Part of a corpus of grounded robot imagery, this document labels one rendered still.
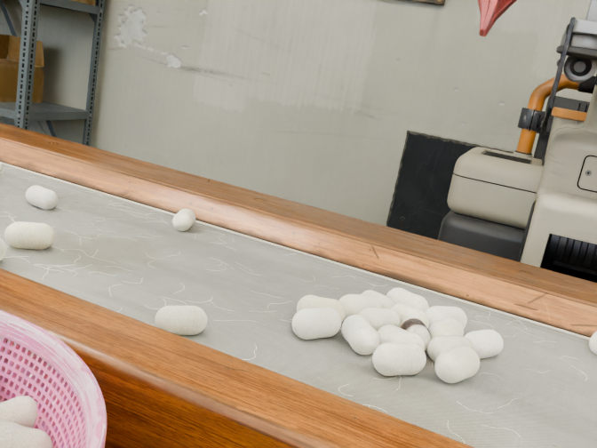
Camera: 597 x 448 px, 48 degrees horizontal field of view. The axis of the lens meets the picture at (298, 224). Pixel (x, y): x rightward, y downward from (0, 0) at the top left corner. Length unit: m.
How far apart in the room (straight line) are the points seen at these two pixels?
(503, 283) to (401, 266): 0.10
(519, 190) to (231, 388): 1.06
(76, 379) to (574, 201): 0.85
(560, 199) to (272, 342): 0.68
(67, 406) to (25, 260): 0.24
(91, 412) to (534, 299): 0.44
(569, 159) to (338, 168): 1.62
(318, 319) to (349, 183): 2.14
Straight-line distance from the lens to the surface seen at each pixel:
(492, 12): 0.77
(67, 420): 0.34
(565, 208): 1.06
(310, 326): 0.47
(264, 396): 0.34
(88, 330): 0.39
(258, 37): 2.72
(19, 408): 0.37
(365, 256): 0.67
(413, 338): 0.47
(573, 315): 0.65
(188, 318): 0.44
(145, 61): 2.95
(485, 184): 1.35
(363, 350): 0.46
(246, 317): 0.50
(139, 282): 0.54
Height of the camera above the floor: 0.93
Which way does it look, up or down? 14 degrees down
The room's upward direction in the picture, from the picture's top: 10 degrees clockwise
